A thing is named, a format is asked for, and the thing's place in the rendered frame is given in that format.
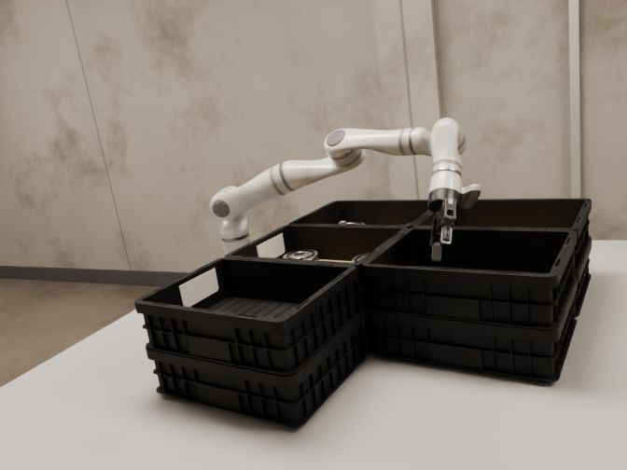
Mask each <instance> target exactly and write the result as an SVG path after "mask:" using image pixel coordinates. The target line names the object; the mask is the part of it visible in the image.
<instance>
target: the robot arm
mask: <svg viewBox="0 0 627 470"><path fill-rule="evenodd" d="M324 148H325V150H326V152H327V154H328V155H329V157H327V158H324V159H319V160H287V161H284V162H282V163H280V164H278V165H275V166H273V167H271V168H270V169H268V170H267V171H265V172H263V173H261V174H259V175H258V176H256V177H255V178H253V179H252V180H250V181H249V182H247V183H246V184H244V185H242V186H240V187H224V188H223V189H221V190H220V191H219V192H217V193H216V194H215V195H214V197H213V198H212V199H211V201H210V204H209V210H210V213H211V215H212V216H213V217H214V218H216V219H219V220H222V227H221V230H220V237H221V241H222V245H223V250H224V254H225V255H226V254H228V253H230V252H232V251H234V250H236V249H238V248H240V247H242V246H244V245H246V244H248V243H250V242H251V239H250V234H249V217H248V211H247V210H248V209H250V208H252V207H254V206H257V205H259V204H261V203H264V202H267V201H270V200H274V199H277V198H280V197H282V196H284V195H286V194H289V193H291V192H293V191H295V190H297V189H300V188H302V187H305V186H308V185H309V184H312V183H314V182H317V181H319V180H322V179H325V178H328V177H330V176H333V175H337V174H340V173H345V172H348V171H350V170H352V169H354V168H355V167H357V166H358V165H360V164H361V163H362V162H363V160H364V159H365V157H366V152H365V150H364V149H369V150H374V151H378V152H382V153H384V154H388V155H392V156H413V155H426V156H430V157H432V158H433V166H432V175H431V181H430V185H429V194H428V204H427V207H428V209H429V211H430V212H432V213H433V214H435V215H436V217H435V216H434V218H433V224H432V226H431V227H432V229H431V238H430V244H429V245H430V246H431V247H432V253H431V260H433V261H440V260H441V250H442V245H443V244H447V245H450V244H451V242H452V230H453V222H455V220H456V213H458V212H459V211H460V209H461V208H463V209H467V210H468V209H471V208H472V207H473V206H474V204H475V202H476V201H477V199H478V197H479V196H480V194H481V186H480V185H478V184H472V185H470V186H468V187H462V181H461V177H462V160H461V158H460V156H459V155H461V154H462V153H463V152H464V151H465V150H466V149H467V138H466V137H465V135H464V133H463V132H462V130H461V128H460V126H459V125H458V123H457V122H456V121H455V120H454V119H452V118H449V117H445V118H442V119H440V120H439V121H438V122H436V124H435V125H434V126H433V128H432V131H431V132H429V131H428V130H426V129H425V128H410V129H402V130H392V131H380V130H362V129H338V130H335V131H333V132H331V133H330V134H329V135H328V136H327V138H326V139H325V142H324ZM435 238H437V239H439V241H438V242H435Z"/></svg>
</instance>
